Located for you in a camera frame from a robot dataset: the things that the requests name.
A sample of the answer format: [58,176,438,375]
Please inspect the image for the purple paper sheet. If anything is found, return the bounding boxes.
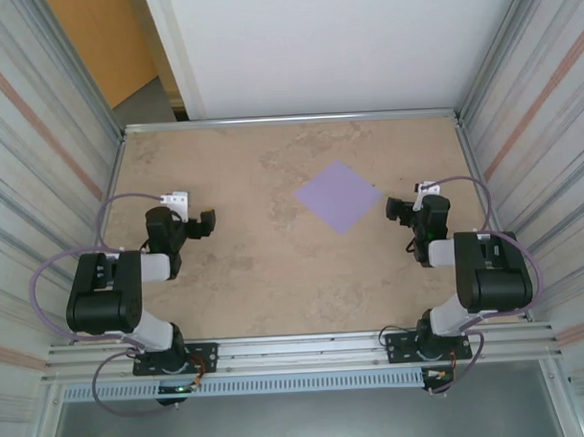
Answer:
[292,158,385,238]

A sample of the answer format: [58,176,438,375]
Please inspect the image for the corrugated translucent side panel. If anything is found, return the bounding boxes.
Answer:
[0,0,137,437]
[450,0,584,437]

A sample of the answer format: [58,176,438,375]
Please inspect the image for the orange wooden door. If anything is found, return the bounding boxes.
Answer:
[43,0,174,113]

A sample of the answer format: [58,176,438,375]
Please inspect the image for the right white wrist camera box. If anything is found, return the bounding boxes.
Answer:
[412,180,441,212]

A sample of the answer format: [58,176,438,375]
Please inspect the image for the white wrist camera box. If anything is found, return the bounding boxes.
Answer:
[158,190,191,220]
[412,180,441,212]

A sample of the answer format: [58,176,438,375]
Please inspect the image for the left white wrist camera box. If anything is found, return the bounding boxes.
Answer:
[158,190,191,220]

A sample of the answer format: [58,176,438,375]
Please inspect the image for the aluminium table side rail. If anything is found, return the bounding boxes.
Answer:
[454,112,534,325]

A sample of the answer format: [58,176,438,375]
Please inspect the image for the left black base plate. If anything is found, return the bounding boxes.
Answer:
[131,342,220,378]

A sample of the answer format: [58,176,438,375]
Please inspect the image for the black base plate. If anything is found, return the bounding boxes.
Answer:
[385,330,474,365]
[131,342,220,378]

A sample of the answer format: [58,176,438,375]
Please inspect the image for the aluminium table edge rail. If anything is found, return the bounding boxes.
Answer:
[124,107,460,135]

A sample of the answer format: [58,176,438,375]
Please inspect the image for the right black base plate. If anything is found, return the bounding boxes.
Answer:
[385,330,474,365]

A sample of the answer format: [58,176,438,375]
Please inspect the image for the wide aluminium mounting rail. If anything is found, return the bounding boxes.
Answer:
[39,319,565,384]

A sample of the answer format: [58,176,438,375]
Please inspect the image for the small circuit board with wires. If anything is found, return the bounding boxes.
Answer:
[155,379,203,407]
[421,365,458,395]

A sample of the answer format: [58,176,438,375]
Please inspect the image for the white door frame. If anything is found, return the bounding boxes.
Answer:
[142,0,208,123]

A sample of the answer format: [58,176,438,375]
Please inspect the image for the grey slotted cable duct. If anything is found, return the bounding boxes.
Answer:
[60,370,427,403]

